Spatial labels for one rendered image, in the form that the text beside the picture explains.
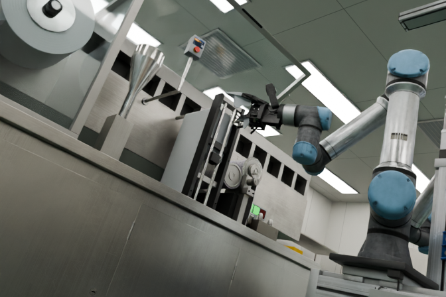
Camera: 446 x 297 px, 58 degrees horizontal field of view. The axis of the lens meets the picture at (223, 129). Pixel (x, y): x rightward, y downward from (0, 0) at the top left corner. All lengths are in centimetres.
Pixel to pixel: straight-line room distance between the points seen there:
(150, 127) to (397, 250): 134
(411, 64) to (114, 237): 105
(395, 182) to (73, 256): 92
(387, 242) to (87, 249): 87
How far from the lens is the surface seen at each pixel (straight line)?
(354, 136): 142
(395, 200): 116
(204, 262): 156
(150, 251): 142
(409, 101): 131
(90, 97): 137
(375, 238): 128
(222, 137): 184
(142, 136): 209
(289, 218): 284
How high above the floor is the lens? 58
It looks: 23 degrees up
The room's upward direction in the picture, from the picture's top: 18 degrees clockwise
